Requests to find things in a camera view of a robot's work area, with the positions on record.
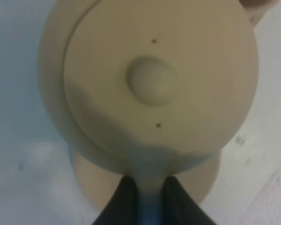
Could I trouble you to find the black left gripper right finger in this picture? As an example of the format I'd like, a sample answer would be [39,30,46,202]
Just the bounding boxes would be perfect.
[161,176,216,225]

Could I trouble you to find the beige teacup near teapot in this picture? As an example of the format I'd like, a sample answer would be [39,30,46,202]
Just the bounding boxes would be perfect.
[239,0,279,27]

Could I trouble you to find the beige ceramic teapot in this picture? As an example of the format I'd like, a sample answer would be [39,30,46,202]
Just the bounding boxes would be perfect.
[38,0,259,225]

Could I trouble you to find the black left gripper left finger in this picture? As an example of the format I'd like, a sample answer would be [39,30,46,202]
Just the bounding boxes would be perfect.
[93,176,138,225]

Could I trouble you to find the beige teapot saucer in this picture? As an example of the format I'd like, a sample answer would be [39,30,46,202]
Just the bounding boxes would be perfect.
[72,151,221,211]

